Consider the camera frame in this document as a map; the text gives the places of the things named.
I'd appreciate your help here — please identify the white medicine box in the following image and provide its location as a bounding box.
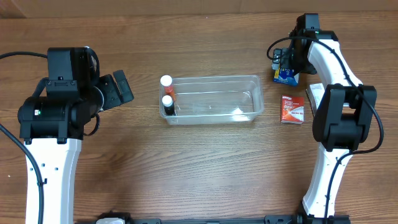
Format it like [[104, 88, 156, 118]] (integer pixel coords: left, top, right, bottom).
[[306, 83, 325, 116]]

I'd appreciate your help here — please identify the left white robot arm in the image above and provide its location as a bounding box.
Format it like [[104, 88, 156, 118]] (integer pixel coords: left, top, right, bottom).
[[18, 47, 134, 223]]

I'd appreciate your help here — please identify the black tube white cap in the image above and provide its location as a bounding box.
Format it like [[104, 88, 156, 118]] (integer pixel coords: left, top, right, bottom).
[[162, 95, 175, 116]]

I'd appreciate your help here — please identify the clear plastic container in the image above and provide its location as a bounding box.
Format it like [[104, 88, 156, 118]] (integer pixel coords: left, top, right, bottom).
[[159, 75, 264, 125]]

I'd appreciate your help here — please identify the blue yellow VapoDrops box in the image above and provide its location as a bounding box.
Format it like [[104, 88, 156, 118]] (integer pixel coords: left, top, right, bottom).
[[273, 68, 299, 86]]

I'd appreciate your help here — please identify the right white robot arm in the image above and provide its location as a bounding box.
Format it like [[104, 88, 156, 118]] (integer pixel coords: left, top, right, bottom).
[[267, 13, 384, 223]]

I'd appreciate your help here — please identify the orange tube white cap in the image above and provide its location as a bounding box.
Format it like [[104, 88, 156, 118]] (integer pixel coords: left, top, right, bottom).
[[160, 75, 176, 101]]

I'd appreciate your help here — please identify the red orange medicine box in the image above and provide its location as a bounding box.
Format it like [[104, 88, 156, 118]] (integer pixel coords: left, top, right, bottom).
[[280, 95, 305, 124]]

